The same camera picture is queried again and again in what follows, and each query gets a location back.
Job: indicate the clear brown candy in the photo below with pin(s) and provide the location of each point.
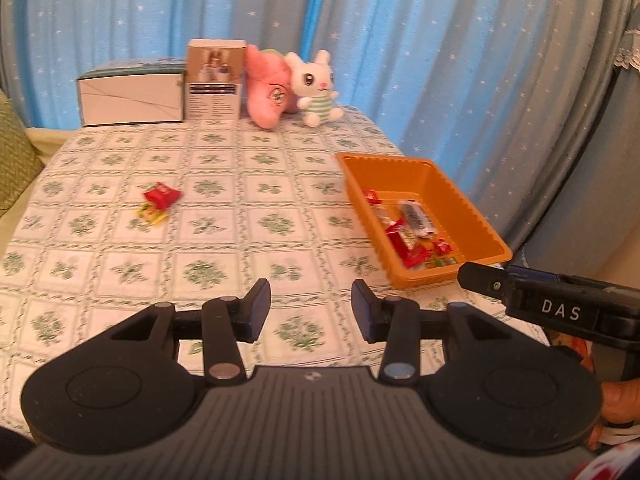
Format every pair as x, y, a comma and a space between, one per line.
385, 214

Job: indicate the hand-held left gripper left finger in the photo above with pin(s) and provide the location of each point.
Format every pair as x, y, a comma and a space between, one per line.
260, 306

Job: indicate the small red snack packet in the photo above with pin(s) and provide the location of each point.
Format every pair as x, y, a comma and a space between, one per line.
371, 196

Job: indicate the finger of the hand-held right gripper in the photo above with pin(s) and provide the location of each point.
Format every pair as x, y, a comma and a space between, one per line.
482, 282

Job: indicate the white bunny plush toy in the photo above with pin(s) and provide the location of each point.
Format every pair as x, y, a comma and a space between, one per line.
315, 87

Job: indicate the green brown candy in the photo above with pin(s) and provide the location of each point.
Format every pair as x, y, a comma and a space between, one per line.
442, 261

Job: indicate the grey curtain with lace trim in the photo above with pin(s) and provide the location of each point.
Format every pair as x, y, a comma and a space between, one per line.
590, 135

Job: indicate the orange plastic tray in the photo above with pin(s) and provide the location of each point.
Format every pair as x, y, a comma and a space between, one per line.
450, 200

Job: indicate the yellow candy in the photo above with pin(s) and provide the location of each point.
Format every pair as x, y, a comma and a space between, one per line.
152, 215

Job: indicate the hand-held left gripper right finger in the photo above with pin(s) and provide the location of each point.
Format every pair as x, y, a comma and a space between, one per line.
361, 311

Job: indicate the dark snack packet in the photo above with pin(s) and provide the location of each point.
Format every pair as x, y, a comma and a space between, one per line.
416, 217

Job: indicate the beige product box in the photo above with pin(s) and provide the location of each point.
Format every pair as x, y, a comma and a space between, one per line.
215, 85

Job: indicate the red patterned clothing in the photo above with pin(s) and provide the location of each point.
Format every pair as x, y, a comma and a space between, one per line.
610, 462

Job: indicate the pale yellow sofa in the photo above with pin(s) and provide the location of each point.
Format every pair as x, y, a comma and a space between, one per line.
47, 142

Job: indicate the person's right hand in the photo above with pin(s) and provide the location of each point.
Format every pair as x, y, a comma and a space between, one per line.
620, 402

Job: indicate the pink plush toy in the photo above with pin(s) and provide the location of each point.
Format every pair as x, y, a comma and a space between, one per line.
265, 95

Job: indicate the plain red snack packet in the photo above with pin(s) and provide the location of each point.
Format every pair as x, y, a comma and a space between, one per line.
161, 195

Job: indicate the red and brown snack packet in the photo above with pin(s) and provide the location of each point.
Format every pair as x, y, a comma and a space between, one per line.
407, 247

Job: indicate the white flat box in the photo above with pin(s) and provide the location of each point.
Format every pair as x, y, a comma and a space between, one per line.
130, 102

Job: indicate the blue star curtain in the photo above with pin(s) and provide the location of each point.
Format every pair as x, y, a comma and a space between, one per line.
400, 35

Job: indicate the small red foil candy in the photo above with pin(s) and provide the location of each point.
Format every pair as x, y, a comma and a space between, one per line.
442, 246

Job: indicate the green zigzag cushion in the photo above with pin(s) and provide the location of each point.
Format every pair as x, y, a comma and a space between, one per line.
17, 155

